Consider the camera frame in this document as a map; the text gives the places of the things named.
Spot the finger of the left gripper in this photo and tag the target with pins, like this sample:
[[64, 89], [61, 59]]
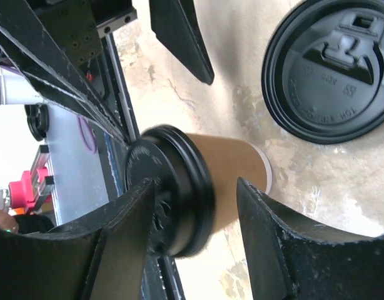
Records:
[[175, 25]]

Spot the black plastic cup lid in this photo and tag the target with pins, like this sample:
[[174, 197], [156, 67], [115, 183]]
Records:
[[184, 209]]

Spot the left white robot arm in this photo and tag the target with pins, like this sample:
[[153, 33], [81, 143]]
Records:
[[15, 88]]

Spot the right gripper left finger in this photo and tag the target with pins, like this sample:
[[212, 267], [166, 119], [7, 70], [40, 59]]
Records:
[[100, 255]]

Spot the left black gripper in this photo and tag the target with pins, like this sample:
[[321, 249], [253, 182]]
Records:
[[47, 43]]

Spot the aluminium frame rail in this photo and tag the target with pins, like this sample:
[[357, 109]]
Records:
[[161, 278]]

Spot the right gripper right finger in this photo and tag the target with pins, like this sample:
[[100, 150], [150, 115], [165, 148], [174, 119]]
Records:
[[291, 256]]

